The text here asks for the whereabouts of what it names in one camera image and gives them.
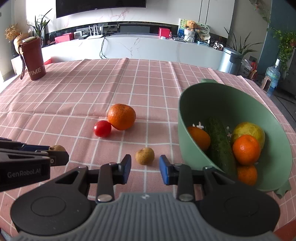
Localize orange mandarin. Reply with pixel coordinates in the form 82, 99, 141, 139
187, 126, 211, 152
237, 163, 258, 186
107, 103, 136, 131
232, 135, 261, 165

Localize dried flowers in orange vase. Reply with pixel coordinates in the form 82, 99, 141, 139
4, 23, 24, 48

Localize silver pedal trash can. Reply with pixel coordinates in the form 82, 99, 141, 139
218, 47, 243, 75

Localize pink-red flat box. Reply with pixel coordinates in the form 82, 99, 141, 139
55, 33, 75, 44

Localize yellow-green guava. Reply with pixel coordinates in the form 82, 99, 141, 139
231, 122, 266, 151

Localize red box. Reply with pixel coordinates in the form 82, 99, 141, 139
158, 27, 172, 39

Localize teddy bear in white pot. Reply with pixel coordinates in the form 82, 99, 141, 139
184, 20, 201, 43

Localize green colander bowl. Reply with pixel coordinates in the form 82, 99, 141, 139
177, 78, 292, 199

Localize white router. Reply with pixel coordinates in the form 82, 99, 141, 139
87, 24, 104, 39

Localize white marble media console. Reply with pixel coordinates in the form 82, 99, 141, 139
11, 34, 224, 70

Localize green plant in glass vase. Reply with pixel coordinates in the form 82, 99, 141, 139
27, 9, 53, 45

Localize black television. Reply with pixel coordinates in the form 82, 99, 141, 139
56, 0, 147, 19

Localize framed picture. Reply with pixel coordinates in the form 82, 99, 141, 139
178, 19, 189, 39

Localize long-leaf potted plant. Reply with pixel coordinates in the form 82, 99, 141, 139
223, 26, 263, 59

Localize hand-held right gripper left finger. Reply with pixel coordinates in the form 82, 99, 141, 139
52, 154, 132, 203

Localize pink checked tablecloth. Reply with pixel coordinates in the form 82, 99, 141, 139
0, 57, 296, 241

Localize green cucumber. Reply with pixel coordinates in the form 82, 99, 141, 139
204, 117, 239, 180

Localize blue water bottle with pump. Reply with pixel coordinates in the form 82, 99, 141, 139
263, 58, 281, 93

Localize red cherry tomato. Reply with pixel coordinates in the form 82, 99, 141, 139
94, 120, 112, 138

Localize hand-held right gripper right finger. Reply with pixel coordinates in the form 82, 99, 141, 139
159, 154, 234, 202

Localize round white fan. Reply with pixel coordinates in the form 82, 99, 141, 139
196, 23, 211, 41

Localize white plastic bag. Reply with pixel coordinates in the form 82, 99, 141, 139
239, 59, 254, 77

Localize trailing ivy plant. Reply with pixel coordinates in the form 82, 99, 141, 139
265, 25, 296, 73

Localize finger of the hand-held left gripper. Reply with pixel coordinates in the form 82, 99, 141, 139
0, 137, 54, 153
0, 149, 69, 167

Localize black cable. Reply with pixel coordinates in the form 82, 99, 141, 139
99, 36, 110, 60

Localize red tumbler with strap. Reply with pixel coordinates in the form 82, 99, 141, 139
18, 36, 46, 81

